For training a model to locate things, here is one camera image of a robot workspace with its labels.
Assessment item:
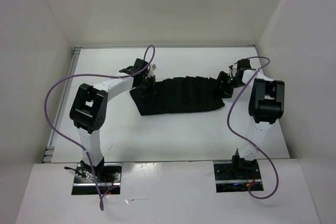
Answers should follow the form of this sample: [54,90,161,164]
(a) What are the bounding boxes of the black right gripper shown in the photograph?
[208,71,247,99]

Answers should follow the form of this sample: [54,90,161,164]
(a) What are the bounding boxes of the black pleated skirt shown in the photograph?
[129,76,225,116]

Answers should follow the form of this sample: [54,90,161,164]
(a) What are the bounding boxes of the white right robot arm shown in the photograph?
[212,57,285,179]

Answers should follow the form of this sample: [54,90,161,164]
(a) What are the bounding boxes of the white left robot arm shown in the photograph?
[69,59,156,182]

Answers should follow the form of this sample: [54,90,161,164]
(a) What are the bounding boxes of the white front cover board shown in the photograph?
[16,159,319,223]

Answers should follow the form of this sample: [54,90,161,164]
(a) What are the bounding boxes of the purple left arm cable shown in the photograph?
[43,44,156,211]

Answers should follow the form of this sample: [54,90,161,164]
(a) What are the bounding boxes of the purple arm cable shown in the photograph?
[43,44,156,211]
[226,56,280,199]

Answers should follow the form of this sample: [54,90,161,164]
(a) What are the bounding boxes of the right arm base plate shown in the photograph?
[213,161,264,193]

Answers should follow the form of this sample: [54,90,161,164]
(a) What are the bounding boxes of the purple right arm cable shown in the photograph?
[226,56,280,199]

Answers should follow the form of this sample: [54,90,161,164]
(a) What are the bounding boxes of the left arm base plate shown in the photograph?
[71,163,122,196]

